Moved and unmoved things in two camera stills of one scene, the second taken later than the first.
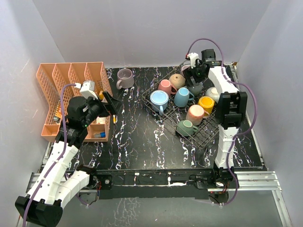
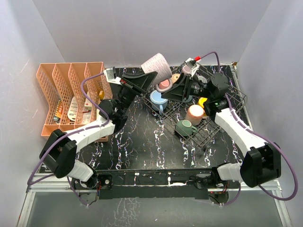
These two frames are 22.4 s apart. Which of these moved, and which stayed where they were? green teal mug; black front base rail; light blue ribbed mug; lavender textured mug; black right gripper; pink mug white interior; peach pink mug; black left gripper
Moved: black left gripper; black right gripper
Stayed: black front base rail; pink mug white interior; light blue ribbed mug; green teal mug; peach pink mug; lavender textured mug
